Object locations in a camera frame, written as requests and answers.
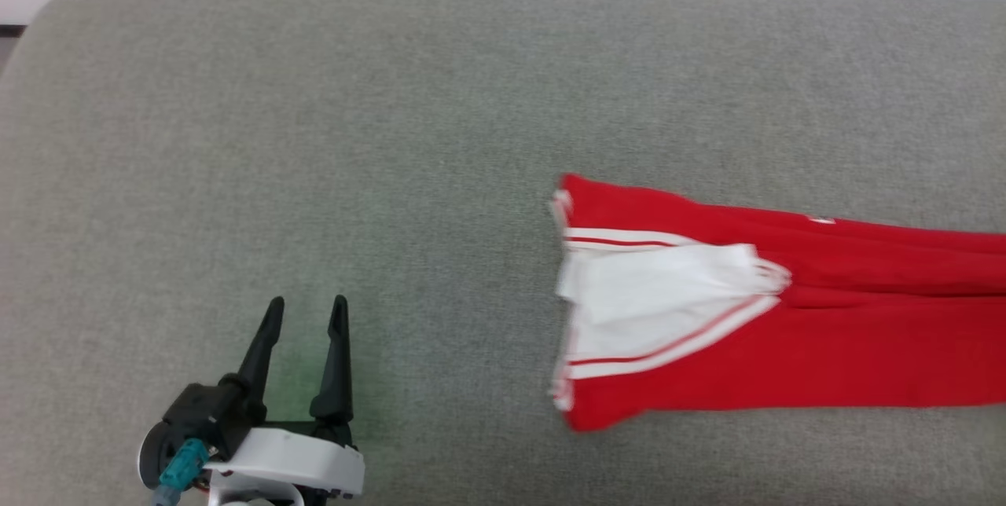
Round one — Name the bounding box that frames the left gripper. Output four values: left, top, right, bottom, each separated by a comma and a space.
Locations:
138, 294, 356, 491

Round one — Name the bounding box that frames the red and white jersey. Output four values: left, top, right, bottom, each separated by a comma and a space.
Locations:
547, 173, 1006, 434

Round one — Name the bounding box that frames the grey fabric sofa cushion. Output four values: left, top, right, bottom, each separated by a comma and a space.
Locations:
0, 0, 1006, 506

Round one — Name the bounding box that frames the teal cable connector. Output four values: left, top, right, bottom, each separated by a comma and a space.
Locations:
151, 438, 211, 506

